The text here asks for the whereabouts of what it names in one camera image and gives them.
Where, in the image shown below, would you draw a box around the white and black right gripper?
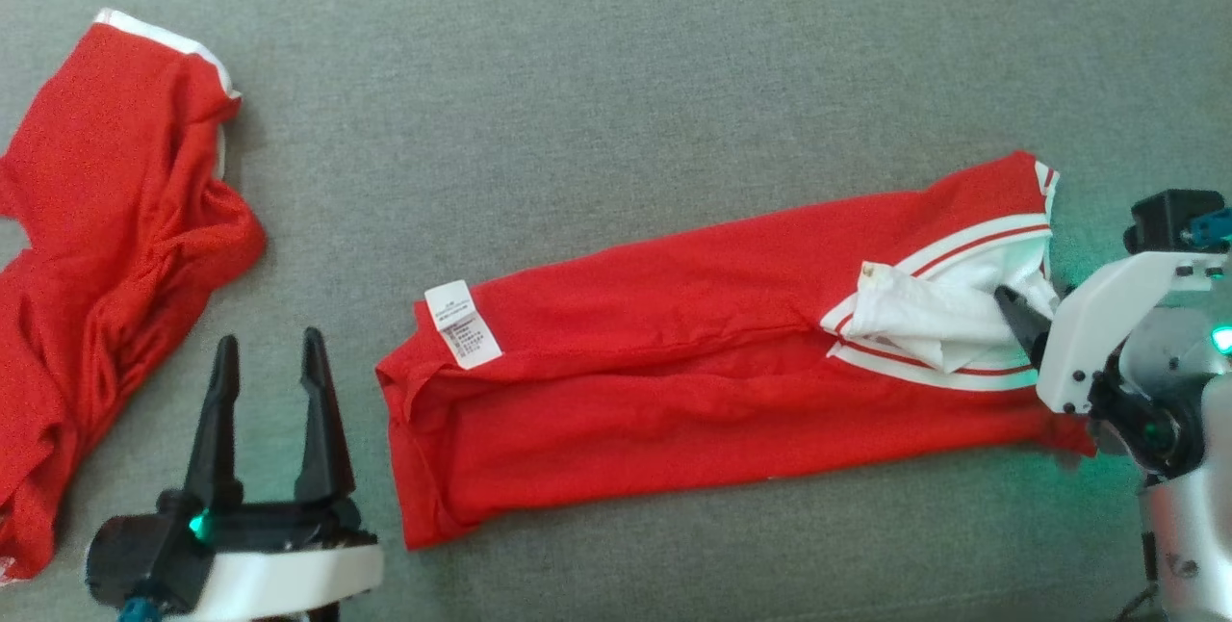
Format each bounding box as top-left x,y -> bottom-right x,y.
994,251 -> 1228,414

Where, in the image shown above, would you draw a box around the red jersey with white sleeves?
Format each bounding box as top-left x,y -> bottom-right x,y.
375,150 -> 1098,551

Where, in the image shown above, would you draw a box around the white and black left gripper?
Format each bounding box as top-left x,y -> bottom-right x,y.
159,327 -> 384,622

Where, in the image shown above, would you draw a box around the red shorts with white stripes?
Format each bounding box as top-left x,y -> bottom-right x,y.
0,8 -> 268,584

